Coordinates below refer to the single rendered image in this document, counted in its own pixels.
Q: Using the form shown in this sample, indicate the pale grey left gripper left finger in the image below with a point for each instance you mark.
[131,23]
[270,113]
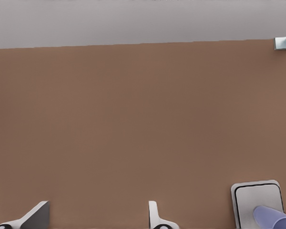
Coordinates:
[37,215]

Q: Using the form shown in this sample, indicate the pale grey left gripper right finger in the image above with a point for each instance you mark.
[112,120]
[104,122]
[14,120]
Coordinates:
[155,217]

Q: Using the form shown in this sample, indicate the lavender cup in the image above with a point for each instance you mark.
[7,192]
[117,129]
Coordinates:
[274,218]

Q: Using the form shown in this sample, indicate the white kitchen scale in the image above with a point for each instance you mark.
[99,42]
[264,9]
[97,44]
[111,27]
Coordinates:
[255,198]

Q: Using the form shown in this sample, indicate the silver frame post foot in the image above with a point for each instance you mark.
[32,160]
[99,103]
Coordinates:
[284,43]

